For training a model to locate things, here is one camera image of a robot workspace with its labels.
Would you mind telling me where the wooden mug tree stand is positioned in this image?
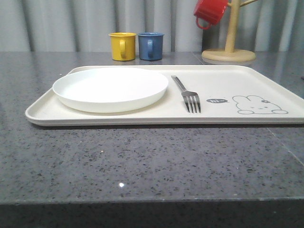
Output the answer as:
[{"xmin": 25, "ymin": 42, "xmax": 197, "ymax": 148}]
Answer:
[{"xmin": 201, "ymin": 0, "xmax": 256, "ymax": 62}]

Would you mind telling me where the silver metal fork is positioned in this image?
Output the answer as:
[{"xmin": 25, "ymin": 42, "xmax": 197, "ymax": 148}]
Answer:
[{"xmin": 171, "ymin": 75, "xmax": 201, "ymax": 114}]

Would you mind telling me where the beige rabbit serving tray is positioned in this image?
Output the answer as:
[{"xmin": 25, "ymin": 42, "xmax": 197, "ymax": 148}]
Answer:
[{"xmin": 25, "ymin": 65, "xmax": 304, "ymax": 126}]

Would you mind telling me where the blue enamel mug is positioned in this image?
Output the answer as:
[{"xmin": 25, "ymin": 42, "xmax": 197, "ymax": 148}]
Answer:
[{"xmin": 138, "ymin": 32, "xmax": 164, "ymax": 61}]

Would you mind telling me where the red enamel mug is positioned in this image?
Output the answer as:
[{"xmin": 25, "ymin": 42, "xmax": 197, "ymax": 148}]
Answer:
[{"xmin": 193, "ymin": 0, "xmax": 228, "ymax": 30}]

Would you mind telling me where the yellow enamel mug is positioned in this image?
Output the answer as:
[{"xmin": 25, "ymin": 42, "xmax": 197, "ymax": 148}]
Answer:
[{"xmin": 109, "ymin": 32, "xmax": 137, "ymax": 61}]

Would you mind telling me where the white round plate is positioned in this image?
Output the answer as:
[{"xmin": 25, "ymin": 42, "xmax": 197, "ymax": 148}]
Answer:
[{"xmin": 52, "ymin": 67, "xmax": 169, "ymax": 113}]

